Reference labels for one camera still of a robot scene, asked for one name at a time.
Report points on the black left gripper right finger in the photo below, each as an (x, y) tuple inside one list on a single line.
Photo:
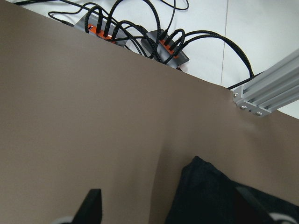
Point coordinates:
[(248, 210)]

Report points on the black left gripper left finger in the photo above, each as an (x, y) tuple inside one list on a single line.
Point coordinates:
[(90, 211)]

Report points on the black printed t-shirt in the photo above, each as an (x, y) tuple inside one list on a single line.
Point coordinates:
[(206, 196)]

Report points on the orange grey usb hub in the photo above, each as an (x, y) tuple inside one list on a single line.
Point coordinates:
[(164, 51)]

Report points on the aluminium frame post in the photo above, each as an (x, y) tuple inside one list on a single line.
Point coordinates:
[(274, 88)]

